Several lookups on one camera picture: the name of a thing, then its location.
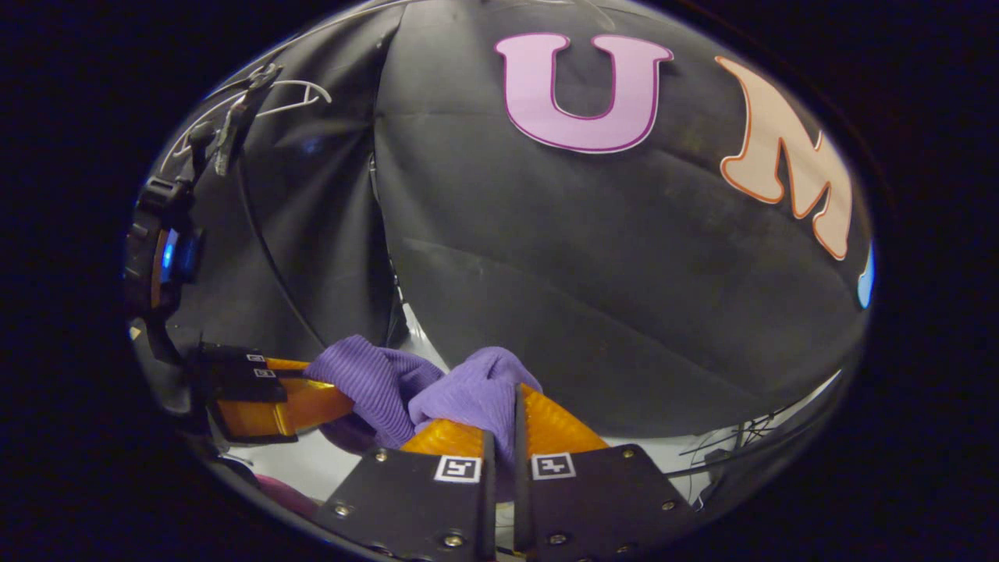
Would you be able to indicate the empty white hanger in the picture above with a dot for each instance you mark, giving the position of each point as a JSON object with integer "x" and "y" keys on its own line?
{"x": 300, "y": 81}

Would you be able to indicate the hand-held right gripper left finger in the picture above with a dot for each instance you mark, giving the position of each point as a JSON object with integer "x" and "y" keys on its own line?
{"x": 488, "y": 507}

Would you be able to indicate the purple knit jacket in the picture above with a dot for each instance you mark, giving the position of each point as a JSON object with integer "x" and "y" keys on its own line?
{"x": 375, "y": 382}

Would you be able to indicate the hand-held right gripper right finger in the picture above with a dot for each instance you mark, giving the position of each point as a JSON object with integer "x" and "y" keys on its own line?
{"x": 520, "y": 499}

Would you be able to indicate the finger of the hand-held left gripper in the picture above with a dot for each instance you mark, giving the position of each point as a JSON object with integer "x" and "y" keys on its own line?
{"x": 250, "y": 386}
{"x": 234, "y": 359}

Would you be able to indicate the dark pink cloth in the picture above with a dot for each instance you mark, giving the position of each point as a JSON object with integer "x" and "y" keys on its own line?
{"x": 281, "y": 496}

